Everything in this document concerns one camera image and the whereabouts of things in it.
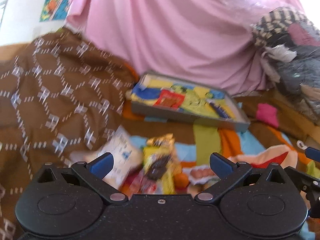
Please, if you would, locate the sausage packet white tray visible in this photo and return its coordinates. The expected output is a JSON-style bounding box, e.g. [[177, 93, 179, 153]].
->
[[182, 165, 219, 185]]

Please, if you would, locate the white cow toast packet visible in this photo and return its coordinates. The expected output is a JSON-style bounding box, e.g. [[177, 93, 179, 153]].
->
[[69, 126, 143, 189]]

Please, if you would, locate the small orange fruit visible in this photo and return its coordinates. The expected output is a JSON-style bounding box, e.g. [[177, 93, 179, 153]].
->
[[174, 173, 189, 189]]

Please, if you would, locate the yellow biscuit bar packet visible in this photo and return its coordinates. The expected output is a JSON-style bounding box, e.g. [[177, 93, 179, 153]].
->
[[140, 146, 182, 194]]

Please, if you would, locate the dark dried meat packet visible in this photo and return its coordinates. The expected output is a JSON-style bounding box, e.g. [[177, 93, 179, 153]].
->
[[130, 153, 180, 196]]

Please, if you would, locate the gold date snack packet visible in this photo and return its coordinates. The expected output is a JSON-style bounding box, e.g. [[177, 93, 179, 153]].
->
[[146, 134, 175, 150]]

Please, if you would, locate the colourful striped cartoon blanket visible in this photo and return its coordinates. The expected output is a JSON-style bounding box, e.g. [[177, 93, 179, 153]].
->
[[122, 90, 319, 178]]

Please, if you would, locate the blue white stick sachet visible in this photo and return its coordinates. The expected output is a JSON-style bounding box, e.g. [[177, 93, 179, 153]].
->
[[206, 99, 232, 119]]

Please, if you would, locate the brown patterned PF blanket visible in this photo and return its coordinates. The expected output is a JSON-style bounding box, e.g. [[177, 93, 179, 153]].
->
[[1, 28, 138, 239]]

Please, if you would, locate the grey cardboard tray box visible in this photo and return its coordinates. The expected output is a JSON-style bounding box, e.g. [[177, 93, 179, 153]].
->
[[126, 72, 250, 132]]

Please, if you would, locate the red snack packet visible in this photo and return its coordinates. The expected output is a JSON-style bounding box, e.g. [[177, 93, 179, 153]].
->
[[154, 89, 185, 110]]

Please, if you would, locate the clothes pile in plastic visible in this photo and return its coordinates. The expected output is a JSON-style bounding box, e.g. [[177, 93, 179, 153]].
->
[[252, 7, 319, 122]]

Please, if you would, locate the pink bed sheet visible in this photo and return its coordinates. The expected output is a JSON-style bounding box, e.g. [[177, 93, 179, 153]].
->
[[67, 0, 302, 94]]

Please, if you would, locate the colourful wall poster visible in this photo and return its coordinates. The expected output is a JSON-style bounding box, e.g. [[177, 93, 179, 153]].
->
[[40, 0, 69, 22]]

